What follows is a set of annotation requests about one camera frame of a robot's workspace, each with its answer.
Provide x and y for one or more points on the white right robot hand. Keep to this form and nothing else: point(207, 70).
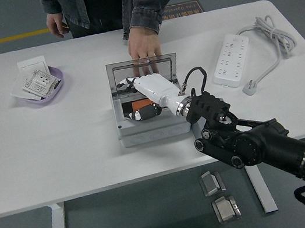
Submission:
point(156, 88)

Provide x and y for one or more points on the person's right hand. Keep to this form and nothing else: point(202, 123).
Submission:
point(55, 24)

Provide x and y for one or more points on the person's left hand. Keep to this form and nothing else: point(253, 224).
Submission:
point(143, 44)

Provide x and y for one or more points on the orange cylinder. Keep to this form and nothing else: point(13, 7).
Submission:
point(140, 104)

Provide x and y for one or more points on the grey junction box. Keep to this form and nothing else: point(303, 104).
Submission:
point(149, 130)

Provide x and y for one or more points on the person's left forearm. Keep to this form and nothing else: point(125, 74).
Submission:
point(144, 18)

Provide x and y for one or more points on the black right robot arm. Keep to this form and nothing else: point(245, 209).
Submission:
point(263, 141)

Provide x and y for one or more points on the person's right forearm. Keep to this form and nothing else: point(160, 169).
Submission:
point(50, 2)

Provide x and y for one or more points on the person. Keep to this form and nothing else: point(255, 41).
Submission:
point(103, 4)

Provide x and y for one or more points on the white patterned socket panel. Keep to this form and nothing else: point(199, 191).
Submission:
point(40, 80)

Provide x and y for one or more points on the white flat panel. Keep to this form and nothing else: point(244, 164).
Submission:
point(18, 87)

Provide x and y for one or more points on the purple plastic tray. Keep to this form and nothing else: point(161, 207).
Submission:
point(46, 100)

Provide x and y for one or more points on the white power strip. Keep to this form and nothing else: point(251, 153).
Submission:
point(230, 59)

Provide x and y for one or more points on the small metal clamp block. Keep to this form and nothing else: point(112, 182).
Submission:
point(225, 210)
point(210, 183)

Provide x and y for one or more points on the plain white switch plate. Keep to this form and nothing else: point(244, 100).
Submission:
point(31, 64)

